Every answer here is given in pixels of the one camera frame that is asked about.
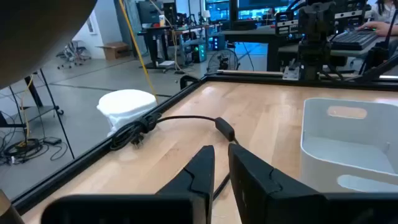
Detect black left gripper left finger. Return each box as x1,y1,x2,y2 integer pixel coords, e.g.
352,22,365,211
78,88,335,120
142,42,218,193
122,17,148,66
155,144,216,224

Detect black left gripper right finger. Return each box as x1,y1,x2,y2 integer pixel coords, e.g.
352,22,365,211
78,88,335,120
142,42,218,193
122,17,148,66
228,142,327,224

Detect person's forearm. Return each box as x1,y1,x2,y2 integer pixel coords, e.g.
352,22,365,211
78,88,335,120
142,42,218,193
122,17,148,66
382,22,398,37

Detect dark grey desk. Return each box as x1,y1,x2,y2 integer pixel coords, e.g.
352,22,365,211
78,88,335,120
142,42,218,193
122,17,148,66
221,25,300,73

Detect black desktop device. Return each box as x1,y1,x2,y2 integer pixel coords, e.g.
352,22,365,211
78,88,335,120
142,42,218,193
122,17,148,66
231,19,259,31

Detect black backlit keyboard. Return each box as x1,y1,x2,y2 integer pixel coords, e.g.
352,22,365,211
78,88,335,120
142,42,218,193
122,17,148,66
331,29,379,51

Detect black floor fan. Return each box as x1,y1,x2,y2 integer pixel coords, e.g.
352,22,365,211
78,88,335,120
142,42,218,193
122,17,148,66
206,49,240,74

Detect person's hand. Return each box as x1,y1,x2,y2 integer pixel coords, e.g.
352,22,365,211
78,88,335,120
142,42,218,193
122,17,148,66
356,21,385,35

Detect computer tower with green lights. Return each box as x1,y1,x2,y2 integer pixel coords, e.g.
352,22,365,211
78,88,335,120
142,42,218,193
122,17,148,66
191,42,208,63

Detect white plastic storage bin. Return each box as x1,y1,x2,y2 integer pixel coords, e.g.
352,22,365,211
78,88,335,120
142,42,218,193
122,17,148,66
300,98,398,194

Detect person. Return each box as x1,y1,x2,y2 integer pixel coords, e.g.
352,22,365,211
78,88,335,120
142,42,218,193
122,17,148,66
369,0,398,25

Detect white lined trash can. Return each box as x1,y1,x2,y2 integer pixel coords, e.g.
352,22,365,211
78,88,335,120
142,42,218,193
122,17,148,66
96,89,159,138

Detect black standing desk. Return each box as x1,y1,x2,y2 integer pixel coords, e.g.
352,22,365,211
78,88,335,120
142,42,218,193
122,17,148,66
136,24,177,71

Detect brown cardboard box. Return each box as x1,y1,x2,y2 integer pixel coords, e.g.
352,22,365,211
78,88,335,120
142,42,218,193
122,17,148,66
95,41,131,61

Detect grey office chair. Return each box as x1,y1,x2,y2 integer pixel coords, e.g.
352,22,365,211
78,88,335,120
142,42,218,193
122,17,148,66
55,39,93,70

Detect wall display screen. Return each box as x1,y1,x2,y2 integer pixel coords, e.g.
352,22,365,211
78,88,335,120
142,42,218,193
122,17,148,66
238,0,292,20

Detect black lamp cable with switch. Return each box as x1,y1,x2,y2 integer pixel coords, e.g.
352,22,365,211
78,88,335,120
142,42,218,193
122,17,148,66
109,111,240,202

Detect black looped floor cable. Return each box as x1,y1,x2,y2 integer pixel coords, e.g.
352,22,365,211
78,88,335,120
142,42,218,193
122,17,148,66
179,74,200,91

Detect yellow hanging cable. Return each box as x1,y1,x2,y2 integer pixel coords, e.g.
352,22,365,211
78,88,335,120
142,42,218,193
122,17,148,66
118,0,159,103

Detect black floor cable pile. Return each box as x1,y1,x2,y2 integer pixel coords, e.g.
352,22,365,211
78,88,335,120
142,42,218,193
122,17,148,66
0,136,68,166

